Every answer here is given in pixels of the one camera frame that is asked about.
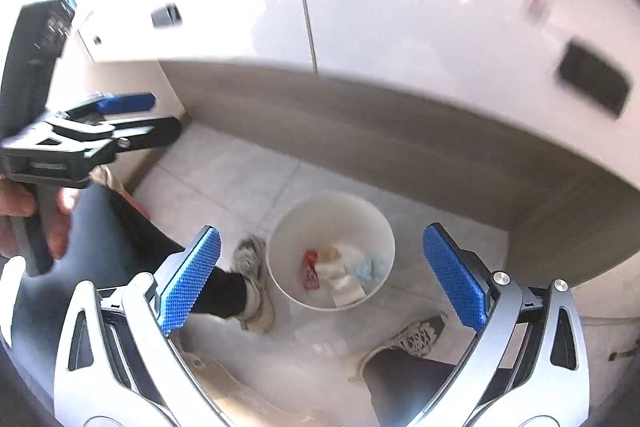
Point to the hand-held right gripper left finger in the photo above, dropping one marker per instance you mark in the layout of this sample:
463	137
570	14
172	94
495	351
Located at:
192	277

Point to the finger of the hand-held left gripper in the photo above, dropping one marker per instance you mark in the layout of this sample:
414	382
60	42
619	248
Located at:
150	132
125	102

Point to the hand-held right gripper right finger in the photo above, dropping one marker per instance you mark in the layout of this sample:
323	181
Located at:
452	277

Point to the light blue mask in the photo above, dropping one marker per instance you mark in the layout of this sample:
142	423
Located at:
367	269

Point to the red wrapper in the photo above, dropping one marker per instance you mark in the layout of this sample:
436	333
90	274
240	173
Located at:
310	269

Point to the white round bin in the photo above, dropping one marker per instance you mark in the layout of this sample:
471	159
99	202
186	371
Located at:
300	227

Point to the person's left hand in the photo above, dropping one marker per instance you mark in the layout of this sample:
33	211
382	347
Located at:
65	217

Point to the grey sneaker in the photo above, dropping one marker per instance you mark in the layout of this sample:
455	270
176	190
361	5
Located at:
415	337
252	257

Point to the person's left leg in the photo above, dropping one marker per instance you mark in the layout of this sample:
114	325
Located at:
130	227

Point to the person's leg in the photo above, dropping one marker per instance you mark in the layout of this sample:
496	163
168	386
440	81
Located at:
400	372
130	227

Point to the person's right leg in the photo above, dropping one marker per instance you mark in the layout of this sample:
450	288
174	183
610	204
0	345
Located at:
400	372

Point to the wooden bed base panel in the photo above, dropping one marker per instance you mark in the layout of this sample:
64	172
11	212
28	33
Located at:
400	132

